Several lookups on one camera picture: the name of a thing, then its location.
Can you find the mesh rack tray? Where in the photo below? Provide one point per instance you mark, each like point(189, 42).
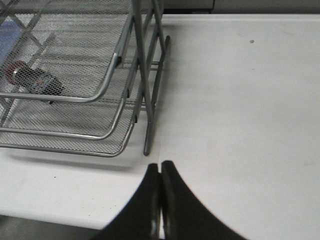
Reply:
point(87, 117)
point(108, 147)
point(68, 23)

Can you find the red emergency push button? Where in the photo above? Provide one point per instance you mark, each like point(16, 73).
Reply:
point(35, 81)

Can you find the grey metal rack frame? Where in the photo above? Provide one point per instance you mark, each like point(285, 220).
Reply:
point(146, 37)

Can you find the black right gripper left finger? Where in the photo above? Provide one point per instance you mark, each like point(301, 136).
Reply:
point(140, 218)

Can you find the blue plastic tray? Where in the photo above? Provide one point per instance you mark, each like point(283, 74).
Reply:
point(10, 34)

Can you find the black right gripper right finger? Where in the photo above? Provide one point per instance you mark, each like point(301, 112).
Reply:
point(184, 216)

